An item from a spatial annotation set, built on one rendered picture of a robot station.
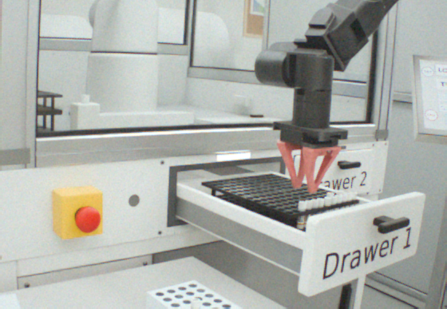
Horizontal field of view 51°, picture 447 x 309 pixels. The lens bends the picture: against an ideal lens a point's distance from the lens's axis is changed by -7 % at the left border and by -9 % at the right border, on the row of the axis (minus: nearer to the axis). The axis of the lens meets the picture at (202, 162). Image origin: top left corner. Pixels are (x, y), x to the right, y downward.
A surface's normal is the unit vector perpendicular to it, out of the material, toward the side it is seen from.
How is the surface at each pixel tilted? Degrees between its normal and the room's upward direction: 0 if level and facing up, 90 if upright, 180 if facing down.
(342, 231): 90
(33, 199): 90
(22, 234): 90
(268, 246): 90
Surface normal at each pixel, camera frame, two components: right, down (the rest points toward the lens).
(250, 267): 0.59, 0.19
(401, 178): -0.83, 0.06
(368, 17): 0.43, 0.46
